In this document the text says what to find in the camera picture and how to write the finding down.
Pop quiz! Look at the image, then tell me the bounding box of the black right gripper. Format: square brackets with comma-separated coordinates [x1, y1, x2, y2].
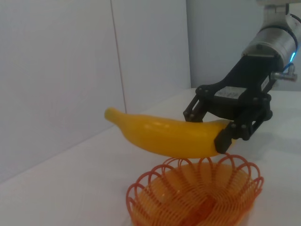
[183, 55, 282, 153]

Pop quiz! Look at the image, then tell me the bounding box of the yellow banana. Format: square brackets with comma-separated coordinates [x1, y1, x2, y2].
[104, 107, 238, 159]

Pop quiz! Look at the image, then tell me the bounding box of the orange wire basket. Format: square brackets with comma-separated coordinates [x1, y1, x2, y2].
[126, 153, 264, 226]

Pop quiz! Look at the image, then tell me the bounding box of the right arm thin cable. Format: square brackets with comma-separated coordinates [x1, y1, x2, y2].
[282, 13, 301, 71]

